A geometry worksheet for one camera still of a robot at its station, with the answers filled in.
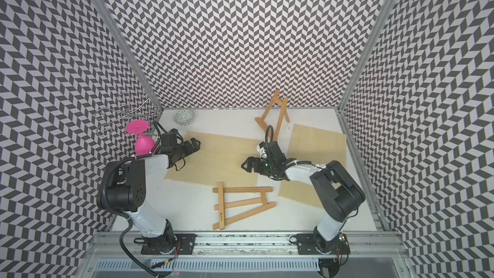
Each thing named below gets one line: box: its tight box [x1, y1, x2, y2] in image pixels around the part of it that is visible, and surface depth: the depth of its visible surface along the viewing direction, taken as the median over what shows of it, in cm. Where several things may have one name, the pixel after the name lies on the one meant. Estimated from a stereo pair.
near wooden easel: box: [212, 182, 276, 230], surface depth 83 cm
